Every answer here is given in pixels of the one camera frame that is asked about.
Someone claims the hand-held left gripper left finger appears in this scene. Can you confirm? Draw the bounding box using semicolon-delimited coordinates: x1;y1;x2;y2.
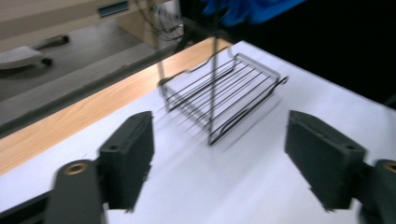
98;110;155;214

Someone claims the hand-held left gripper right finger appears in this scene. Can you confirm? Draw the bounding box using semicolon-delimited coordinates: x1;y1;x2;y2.
284;109;368;213

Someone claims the black wire rack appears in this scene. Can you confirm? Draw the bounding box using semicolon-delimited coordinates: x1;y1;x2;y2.
156;36;290;147

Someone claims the blue cloth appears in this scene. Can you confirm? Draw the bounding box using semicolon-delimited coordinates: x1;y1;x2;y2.
200;0;308;28

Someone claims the wooden table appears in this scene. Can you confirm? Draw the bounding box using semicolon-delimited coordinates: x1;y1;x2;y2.
0;36;233;177

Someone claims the white table cover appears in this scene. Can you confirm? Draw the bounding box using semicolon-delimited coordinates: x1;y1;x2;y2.
0;39;396;224

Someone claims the white chair base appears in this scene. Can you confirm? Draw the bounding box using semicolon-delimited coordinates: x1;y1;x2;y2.
0;34;71;71

